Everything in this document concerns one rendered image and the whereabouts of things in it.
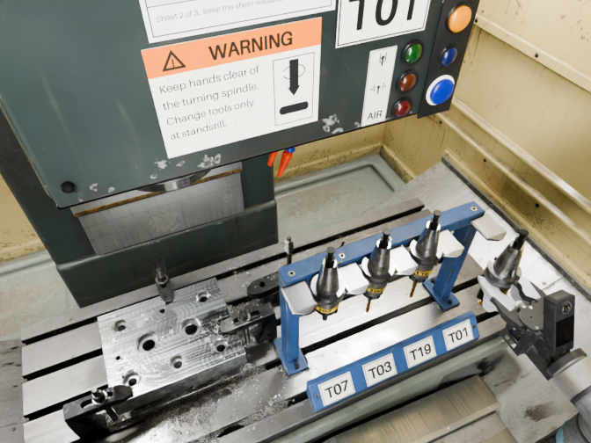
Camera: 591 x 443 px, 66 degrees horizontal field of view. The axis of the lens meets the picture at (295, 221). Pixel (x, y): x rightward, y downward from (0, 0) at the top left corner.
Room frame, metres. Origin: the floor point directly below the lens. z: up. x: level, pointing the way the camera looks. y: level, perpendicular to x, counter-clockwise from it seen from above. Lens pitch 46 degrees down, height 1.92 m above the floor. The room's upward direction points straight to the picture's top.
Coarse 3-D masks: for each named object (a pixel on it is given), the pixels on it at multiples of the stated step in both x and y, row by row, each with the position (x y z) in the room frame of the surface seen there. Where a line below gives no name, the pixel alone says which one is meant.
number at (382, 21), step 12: (384, 0) 0.43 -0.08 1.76; (396, 0) 0.43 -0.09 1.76; (408, 0) 0.44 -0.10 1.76; (420, 0) 0.44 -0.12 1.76; (384, 12) 0.43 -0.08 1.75; (396, 12) 0.43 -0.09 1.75; (408, 12) 0.44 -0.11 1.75; (420, 12) 0.44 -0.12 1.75; (372, 24) 0.42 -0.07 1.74; (384, 24) 0.43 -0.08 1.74; (396, 24) 0.43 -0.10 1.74; (408, 24) 0.44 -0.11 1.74
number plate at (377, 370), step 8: (376, 360) 0.49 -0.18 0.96; (384, 360) 0.49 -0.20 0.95; (392, 360) 0.49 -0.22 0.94; (368, 368) 0.47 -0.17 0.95; (376, 368) 0.47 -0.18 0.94; (384, 368) 0.48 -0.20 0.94; (392, 368) 0.48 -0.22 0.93; (368, 376) 0.46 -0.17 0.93; (376, 376) 0.46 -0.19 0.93; (384, 376) 0.46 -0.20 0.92; (368, 384) 0.45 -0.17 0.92
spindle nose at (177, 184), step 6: (198, 174) 0.48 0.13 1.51; (204, 174) 0.49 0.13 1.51; (174, 180) 0.46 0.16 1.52; (180, 180) 0.46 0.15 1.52; (186, 180) 0.47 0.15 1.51; (192, 180) 0.47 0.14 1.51; (150, 186) 0.45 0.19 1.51; (156, 186) 0.45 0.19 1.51; (162, 186) 0.45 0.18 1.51; (168, 186) 0.46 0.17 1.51; (174, 186) 0.46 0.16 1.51; (180, 186) 0.46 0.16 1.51
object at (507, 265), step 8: (512, 248) 0.53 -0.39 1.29; (504, 256) 0.54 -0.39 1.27; (512, 256) 0.53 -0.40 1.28; (520, 256) 0.53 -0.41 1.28; (496, 264) 0.54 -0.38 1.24; (504, 264) 0.53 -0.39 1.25; (512, 264) 0.52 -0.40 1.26; (496, 272) 0.53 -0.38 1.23; (504, 272) 0.52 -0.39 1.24; (512, 272) 0.52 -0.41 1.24
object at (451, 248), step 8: (440, 232) 0.64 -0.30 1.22; (448, 232) 0.64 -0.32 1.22; (440, 240) 0.62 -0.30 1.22; (448, 240) 0.62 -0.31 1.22; (456, 240) 0.62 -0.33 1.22; (448, 248) 0.60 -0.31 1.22; (456, 248) 0.60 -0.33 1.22; (464, 248) 0.60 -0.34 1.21; (448, 256) 0.58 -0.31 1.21; (456, 256) 0.58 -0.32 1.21
